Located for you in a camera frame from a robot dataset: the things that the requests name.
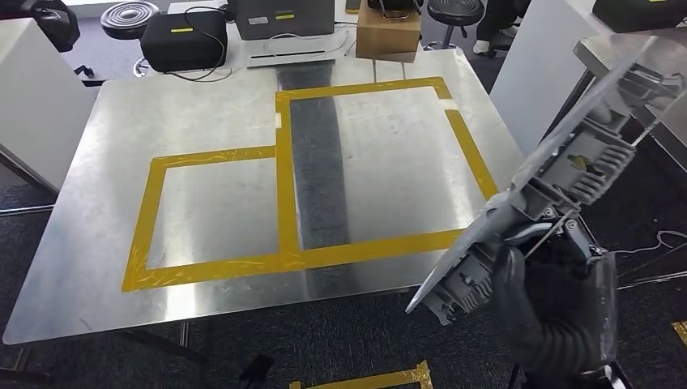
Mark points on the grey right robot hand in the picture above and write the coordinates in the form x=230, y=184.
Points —
x=558, y=279

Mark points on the silver plastic wheel cover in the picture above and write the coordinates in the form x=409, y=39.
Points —
x=596, y=156

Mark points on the black robot body part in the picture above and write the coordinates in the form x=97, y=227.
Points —
x=256, y=370

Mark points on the black case yellow label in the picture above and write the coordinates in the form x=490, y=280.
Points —
x=182, y=48
x=638, y=13

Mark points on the black round stool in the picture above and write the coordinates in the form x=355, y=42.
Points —
x=456, y=12
x=129, y=19

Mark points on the yellow tape outline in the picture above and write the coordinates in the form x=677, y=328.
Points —
x=284, y=188

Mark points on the brown cardboard box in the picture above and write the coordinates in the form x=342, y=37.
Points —
x=386, y=37

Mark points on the white flat device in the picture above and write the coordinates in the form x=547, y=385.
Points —
x=279, y=47

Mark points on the grey case yellow label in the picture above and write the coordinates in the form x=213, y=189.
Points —
x=284, y=27

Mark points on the black bag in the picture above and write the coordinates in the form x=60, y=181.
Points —
x=53, y=24

